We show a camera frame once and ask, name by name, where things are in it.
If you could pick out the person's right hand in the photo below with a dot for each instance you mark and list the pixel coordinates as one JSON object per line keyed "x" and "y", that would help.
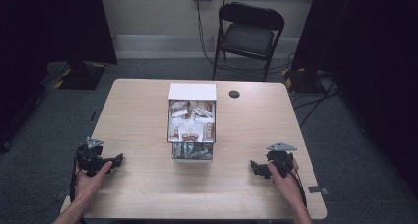
{"x": 284, "y": 184}

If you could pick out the grey floor tape strip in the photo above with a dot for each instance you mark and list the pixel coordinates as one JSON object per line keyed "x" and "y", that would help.
{"x": 318, "y": 189}

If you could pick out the black folding chair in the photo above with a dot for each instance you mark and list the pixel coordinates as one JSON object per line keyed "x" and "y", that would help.
{"x": 249, "y": 36}

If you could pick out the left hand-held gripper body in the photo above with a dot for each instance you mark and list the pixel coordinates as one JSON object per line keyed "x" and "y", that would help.
{"x": 89, "y": 158}

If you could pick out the pile of grey packets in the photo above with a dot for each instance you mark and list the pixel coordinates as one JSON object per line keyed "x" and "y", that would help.
{"x": 192, "y": 150}

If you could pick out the pile of white brown packets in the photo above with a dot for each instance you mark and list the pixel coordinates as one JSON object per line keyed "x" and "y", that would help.
{"x": 191, "y": 121}

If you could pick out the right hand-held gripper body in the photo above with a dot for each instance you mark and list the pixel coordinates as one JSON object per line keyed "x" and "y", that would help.
{"x": 281, "y": 156}

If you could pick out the black stand base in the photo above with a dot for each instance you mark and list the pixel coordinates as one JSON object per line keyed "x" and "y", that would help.
{"x": 300, "y": 81}
{"x": 80, "y": 75}

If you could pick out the black curtain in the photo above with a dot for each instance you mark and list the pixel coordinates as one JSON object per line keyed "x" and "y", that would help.
{"x": 49, "y": 26}
{"x": 368, "y": 53}

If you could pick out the person's left hand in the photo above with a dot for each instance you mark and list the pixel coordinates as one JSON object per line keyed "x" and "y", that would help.
{"x": 88, "y": 184}

